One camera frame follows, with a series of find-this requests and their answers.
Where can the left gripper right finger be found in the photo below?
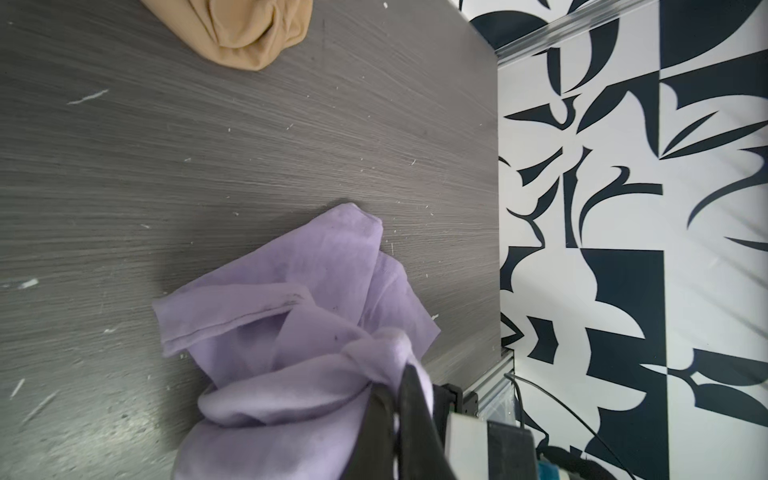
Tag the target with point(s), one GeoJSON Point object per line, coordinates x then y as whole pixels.
{"type": "Point", "coordinates": [420, 454]}

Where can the purple cloth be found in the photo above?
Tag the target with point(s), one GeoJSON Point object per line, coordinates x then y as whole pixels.
{"type": "Point", "coordinates": [293, 336]}

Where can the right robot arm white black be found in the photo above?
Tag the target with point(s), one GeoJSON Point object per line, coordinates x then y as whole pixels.
{"type": "Point", "coordinates": [479, 448]}

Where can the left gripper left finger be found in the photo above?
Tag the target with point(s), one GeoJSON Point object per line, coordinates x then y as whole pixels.
{"type": "Point", "coordinates": [373, 456]}

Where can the tan cloth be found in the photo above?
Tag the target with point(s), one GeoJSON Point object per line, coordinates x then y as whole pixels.
{"type": "Point", "coordinates": [241, 34]}

